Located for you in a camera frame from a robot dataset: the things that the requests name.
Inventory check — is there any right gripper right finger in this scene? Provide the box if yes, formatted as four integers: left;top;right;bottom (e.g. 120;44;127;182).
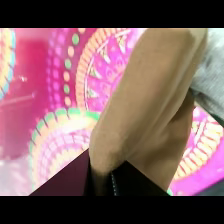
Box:
109;159;171;197

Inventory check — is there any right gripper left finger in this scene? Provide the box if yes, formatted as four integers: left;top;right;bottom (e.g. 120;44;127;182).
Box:
29;147;93;197

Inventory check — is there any grey garment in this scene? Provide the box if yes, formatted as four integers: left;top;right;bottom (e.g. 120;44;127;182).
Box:
189;27;224;128

